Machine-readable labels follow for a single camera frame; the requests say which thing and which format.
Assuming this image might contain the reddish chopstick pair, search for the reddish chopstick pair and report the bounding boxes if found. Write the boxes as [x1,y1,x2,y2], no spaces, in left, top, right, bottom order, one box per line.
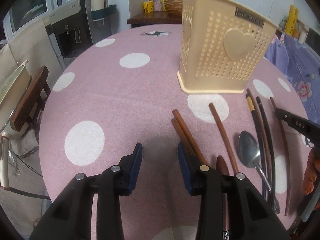
[171,118,195,155]
[172,109,209,165]

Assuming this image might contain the brown wooden spoon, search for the brown wooden spoon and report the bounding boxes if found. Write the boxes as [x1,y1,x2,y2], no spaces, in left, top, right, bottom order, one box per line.
[216,155,229,239]

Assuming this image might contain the reddish chopstick single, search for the reddish chopstick single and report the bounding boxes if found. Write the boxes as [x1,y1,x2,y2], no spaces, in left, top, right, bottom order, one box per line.
[208,103,239,174]

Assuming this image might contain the steel spoon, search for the steel spoon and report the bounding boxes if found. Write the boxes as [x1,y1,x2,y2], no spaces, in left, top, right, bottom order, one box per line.
[238,131,280,214]

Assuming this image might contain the brown chopstick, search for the brown chopstick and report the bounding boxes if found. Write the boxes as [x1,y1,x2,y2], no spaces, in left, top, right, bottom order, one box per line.
[246,88,271,179]
[270,96,291,219]

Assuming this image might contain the dark chopstick gold band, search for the dark chopstick gold band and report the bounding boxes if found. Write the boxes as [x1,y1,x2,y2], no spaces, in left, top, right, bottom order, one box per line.
[246,93,266,174]

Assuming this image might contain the right hand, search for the right hand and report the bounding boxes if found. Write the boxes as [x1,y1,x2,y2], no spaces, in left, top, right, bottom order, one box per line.
[303,147,319,195]

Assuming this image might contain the purple floral cloth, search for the purple floral cloth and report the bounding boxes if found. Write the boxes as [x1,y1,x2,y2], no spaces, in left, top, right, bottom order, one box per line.
[265,32,319,115]

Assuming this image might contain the pink polka dot tablecloth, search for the pink polka dot tablecloth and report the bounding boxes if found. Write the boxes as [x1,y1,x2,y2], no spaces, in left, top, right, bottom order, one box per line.
[39,24,310,239]

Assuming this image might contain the wooden stool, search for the wooden stool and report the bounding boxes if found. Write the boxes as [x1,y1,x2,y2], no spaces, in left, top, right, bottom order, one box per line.
[10,66,51,132]

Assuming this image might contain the yellow roll package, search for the yellow roll package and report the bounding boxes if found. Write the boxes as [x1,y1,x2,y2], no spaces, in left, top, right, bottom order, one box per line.
[284,5,299,36]

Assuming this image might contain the beige plastic utensil holder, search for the beige plastic utensil holder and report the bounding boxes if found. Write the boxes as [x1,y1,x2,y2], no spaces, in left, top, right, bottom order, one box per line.
[177,0,277,94]

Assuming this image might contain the cream cooking pot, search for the cream cooking pot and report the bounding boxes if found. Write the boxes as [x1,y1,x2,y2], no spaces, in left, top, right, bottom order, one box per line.
[0,60,31,139]

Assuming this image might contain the water dispenser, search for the water dispenser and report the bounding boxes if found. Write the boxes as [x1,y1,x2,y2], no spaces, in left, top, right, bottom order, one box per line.
[46,0,117,60]

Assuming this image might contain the wooden sink counter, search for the wooden sink counter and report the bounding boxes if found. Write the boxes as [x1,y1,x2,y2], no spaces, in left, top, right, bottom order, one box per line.
[127,12,182,28]

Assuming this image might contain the woven basin sink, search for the woven basin sink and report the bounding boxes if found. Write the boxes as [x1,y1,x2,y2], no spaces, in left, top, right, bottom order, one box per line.
[163,0,183,16]

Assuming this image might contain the paper cup stack dispenser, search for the paper cup stack dispenser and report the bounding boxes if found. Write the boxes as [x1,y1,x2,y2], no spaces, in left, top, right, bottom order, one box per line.
[91,0,117,21]

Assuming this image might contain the yellow mug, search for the yellow mug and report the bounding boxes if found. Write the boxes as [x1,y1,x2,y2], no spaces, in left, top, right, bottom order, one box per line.
[143,1,154,14]

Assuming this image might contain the window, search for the window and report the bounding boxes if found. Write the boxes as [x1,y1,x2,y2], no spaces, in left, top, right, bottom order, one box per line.
[3,0,59,38]

